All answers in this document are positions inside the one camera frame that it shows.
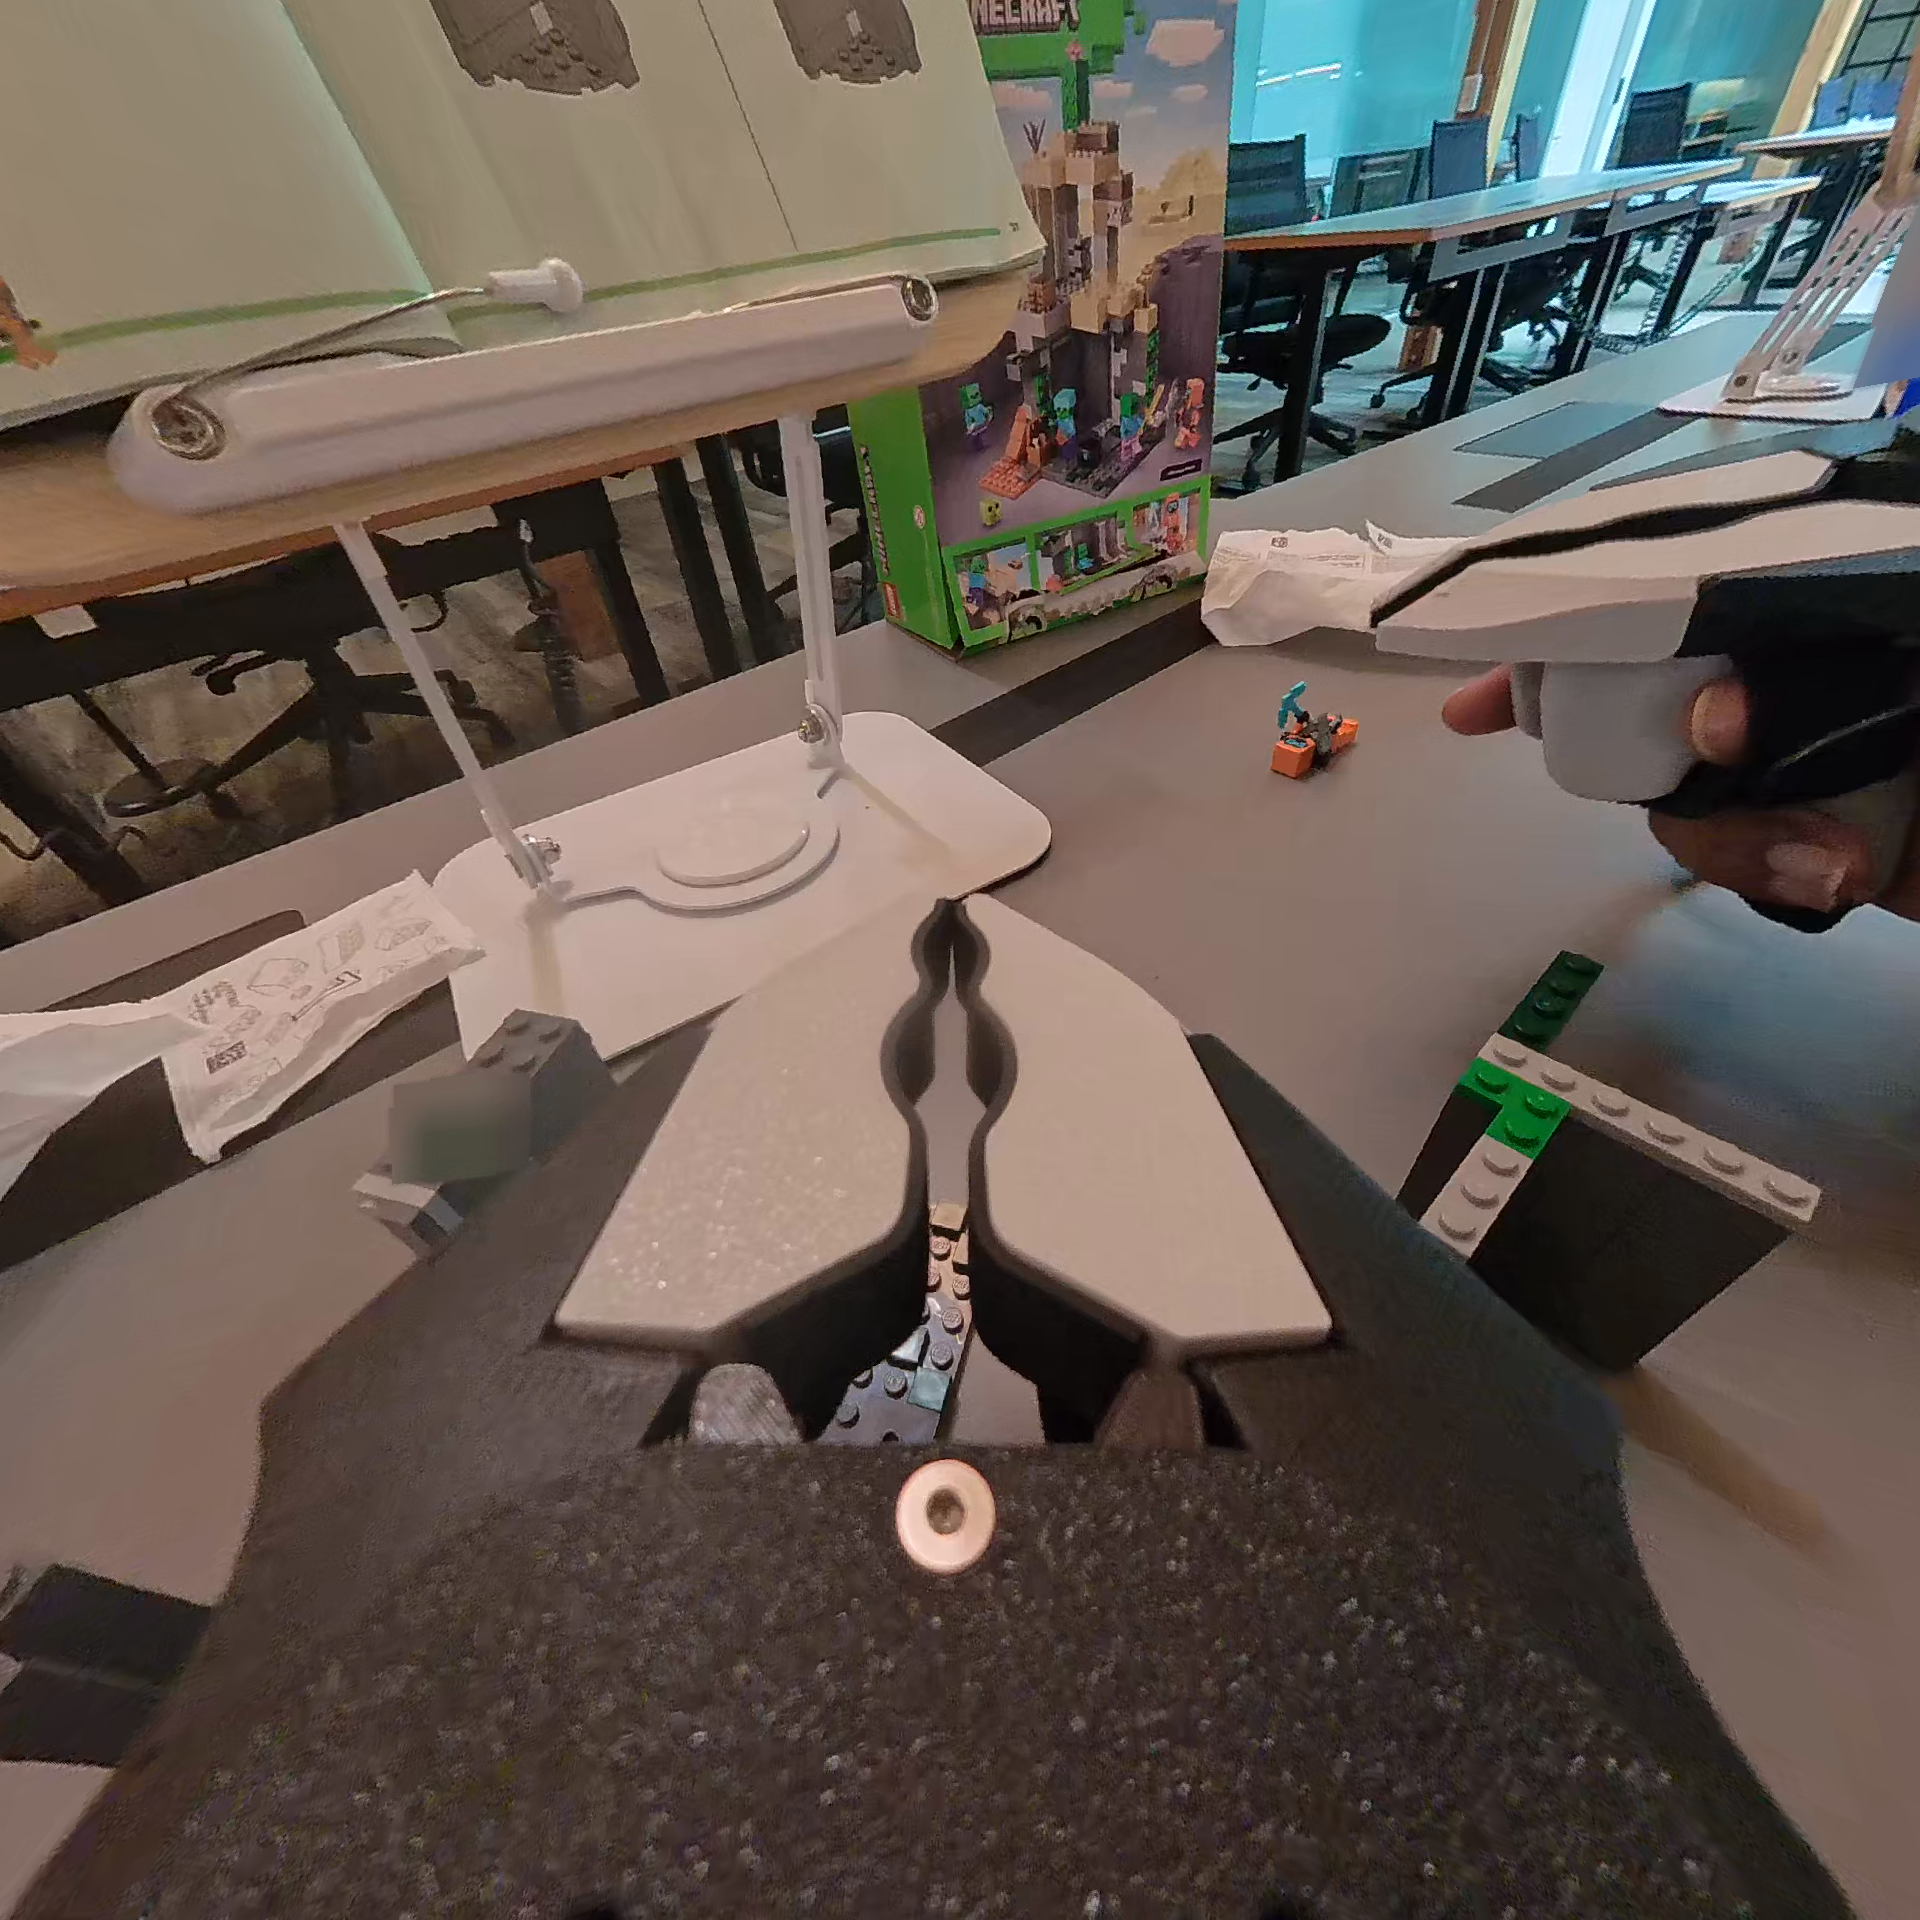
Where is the green toy box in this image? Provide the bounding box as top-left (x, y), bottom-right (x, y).
top-left (849, 0), bottom-right (1242, 658)

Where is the dark green plate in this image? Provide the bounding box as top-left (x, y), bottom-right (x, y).
top-left (1499, 951), bottom-right (1608, 1053)

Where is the long wooden table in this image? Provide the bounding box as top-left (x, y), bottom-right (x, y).
top-left (1605, 128), bottom-right (1900, 312)
top-left (1222, 158), bottom-right (1748, 470)

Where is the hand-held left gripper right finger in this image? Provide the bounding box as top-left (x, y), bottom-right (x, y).
top-left (962, 895), bottom-right (1334, 1445)

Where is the white perforated stand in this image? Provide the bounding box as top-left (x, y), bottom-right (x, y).
top-left (1657, 104), bottom-right (1920, 425)

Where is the white paper bag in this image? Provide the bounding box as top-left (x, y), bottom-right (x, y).
top-left (0, 1001), bottom-right (203, 1194)
top-left (1200, 526), bottom-right (1478, 652)

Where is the long light grey plate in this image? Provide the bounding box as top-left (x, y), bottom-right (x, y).
top-left (1476, 1036), bottom-right (1824, 1230)

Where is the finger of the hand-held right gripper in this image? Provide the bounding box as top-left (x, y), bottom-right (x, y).
top-left (1377, 510), bottom-right (1906, 662)
top-left (1372, 450), bottom-right (1845, 621)

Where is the grey brick build on baseplate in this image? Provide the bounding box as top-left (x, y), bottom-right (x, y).
top-left (352, 1007), bottom-right (986, 1449)

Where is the orange brick mini build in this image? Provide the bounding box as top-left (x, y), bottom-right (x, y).
top-left (1270, 680), bottom-right (1364, 782)

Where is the open instruction booklet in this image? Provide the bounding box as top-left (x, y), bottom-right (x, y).
top-left (0, 0), bottom-right (1051, 436)

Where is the dark grey cross wall piece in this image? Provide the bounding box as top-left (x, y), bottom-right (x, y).
top-left (1395, 1036), bottom-right (1824, 1373)

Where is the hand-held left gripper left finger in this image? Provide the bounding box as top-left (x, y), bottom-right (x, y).
top-left (555, 895), bottom-right (962, 1445)

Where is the short light grey plate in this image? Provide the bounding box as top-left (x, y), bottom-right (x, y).
top-left (1417, 1132), bottom-right (1548, 1256)

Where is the person's right hand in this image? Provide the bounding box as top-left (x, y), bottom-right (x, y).
top-left (1443, 668), bottom-right (1920, 935)

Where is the white printed paper sheet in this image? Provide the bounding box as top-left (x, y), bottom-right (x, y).
top-left (158, 870), bottom-right (489, 1164)

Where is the black office chair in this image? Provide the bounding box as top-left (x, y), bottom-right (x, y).
top-left (89, 526), bottom-right (514, 821)
top-left (1411, 116), bottom-right (1600, 384)
top-left (1219, 134), bottom-right (1397, 455)

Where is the small green corner plate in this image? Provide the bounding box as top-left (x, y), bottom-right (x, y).
top-left (1462, 1053), bottom-right (1576, 1159)

